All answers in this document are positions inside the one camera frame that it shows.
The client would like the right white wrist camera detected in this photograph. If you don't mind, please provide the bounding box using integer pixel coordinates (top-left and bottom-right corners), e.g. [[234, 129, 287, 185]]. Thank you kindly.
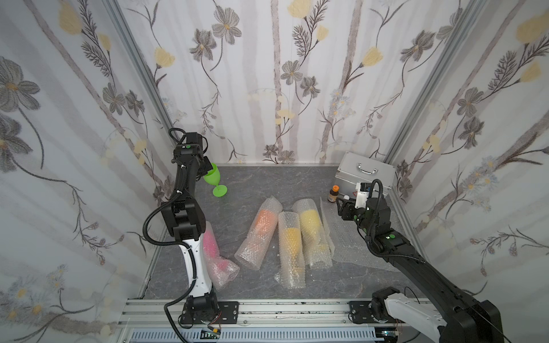
[[355, 182, 372, 209]]

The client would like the orange glass in bubble wrap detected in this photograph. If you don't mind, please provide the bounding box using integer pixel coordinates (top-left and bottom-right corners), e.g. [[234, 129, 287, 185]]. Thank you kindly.
[[234, 197, 283, 270]]

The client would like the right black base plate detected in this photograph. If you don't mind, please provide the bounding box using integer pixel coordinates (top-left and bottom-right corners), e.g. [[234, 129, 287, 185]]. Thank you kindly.
[[348, 300, 397, 324]]

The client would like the white slotted cable duct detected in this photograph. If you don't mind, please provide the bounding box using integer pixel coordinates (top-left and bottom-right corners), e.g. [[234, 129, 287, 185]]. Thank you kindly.
[[128, 327, 383, 343]]

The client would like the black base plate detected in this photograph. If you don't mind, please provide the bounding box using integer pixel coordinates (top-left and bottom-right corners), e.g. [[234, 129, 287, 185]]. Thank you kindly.
[[178, 301, 240, 327], [348, 300, 397, 324]]

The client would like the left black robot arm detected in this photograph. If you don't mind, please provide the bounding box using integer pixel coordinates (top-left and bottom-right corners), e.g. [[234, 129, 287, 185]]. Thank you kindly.
[[142, 127, 219, 342]]

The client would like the amber glass in bubble wrap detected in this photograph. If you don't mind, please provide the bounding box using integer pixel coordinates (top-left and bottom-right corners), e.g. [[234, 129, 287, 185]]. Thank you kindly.
[[274, 212, 306, 289]]

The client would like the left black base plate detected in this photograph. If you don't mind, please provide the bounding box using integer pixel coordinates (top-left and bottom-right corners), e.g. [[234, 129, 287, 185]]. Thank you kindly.
[[178, 301, 240, 327]]

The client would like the pink glass in bubble wrap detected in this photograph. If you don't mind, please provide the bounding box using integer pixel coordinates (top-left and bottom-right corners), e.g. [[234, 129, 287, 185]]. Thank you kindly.
[[202, 222, 240, 290]]

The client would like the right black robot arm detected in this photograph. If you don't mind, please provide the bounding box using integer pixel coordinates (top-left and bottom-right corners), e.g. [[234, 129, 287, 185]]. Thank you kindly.
[[335, 180, 506, 342]]

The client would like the silver aluminium case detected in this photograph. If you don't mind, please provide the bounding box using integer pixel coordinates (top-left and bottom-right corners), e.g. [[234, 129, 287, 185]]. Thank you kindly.
[[333, 151, 395, 197]]

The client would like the brown bottle orange cap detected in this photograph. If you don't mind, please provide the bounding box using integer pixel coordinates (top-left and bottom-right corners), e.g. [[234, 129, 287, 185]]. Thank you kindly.
[[327, 185, 340, 203]]

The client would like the green plastic wine glass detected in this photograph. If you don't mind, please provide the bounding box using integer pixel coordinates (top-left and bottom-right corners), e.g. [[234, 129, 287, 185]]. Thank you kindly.
[[203, 163, 227, 197]]

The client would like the yellow glass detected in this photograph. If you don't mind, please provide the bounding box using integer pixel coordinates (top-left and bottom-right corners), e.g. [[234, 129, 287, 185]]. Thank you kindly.
[[293, 199, 333, 270]]

